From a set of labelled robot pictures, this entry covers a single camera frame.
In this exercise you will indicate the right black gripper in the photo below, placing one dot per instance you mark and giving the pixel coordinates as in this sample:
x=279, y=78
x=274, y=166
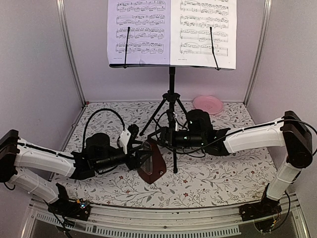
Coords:
x=165, y=136

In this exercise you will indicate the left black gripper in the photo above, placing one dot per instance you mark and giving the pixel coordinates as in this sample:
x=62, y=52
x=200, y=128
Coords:
x=133, y=160

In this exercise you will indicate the clear metronome front cover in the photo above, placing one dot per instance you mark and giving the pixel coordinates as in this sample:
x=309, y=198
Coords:
x=145, y=154

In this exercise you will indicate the dark red metronome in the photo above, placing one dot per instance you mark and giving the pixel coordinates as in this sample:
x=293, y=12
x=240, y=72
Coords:
x=159, y=166

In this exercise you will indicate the black folding tripod stand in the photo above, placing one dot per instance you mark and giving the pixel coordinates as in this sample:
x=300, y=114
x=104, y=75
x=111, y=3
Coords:
x=172, y=97

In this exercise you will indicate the black perforated music stand desk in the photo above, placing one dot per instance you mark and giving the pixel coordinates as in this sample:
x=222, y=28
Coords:
x=164, y=65

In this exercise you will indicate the purple sheet music paper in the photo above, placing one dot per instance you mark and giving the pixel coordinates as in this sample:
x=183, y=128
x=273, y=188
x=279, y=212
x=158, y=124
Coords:
x=138, y=32

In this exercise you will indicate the white sheet music paper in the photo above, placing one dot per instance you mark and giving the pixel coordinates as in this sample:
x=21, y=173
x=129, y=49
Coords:
x=203, y=33

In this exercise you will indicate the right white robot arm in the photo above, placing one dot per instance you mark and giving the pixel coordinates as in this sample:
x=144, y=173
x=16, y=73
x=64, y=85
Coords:
x=288, y=131

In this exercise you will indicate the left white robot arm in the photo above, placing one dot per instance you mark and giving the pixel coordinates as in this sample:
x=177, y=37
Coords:
x=17, y=156

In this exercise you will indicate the pink plastic plate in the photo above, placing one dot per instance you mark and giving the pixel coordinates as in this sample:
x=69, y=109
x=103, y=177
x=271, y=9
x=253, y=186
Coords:
x=209, y=104

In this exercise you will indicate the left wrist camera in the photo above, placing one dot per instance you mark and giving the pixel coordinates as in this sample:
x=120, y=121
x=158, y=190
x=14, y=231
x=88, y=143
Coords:
x=127, y=137

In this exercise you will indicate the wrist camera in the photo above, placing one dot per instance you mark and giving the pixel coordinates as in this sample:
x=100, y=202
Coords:
x=127, y=137
x=172, y=122

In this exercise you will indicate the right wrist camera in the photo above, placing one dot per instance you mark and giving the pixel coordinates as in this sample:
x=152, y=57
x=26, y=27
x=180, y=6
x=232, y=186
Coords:
x=172, y=122

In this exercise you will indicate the front aluminium rail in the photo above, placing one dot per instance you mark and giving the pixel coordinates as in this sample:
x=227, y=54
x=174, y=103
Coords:
x=207, y=222

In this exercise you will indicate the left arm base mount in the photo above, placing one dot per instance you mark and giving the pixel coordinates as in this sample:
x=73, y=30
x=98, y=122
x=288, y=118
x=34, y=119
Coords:
x=79, y=209

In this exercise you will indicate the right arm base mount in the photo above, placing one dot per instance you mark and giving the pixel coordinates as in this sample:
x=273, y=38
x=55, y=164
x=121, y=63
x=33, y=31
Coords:
x=265, y=207

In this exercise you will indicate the left aluminium frame post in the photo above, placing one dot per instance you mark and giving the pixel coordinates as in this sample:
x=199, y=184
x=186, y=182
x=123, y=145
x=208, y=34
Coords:
x=70, y=55

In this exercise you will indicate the aluminium frame post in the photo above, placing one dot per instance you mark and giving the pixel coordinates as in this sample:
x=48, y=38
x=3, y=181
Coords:
x=70, y=55
x=259, y=51

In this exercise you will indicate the right aluminium frame post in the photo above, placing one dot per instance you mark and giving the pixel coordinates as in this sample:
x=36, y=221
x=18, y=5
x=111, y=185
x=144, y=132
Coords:
x=259, y=51

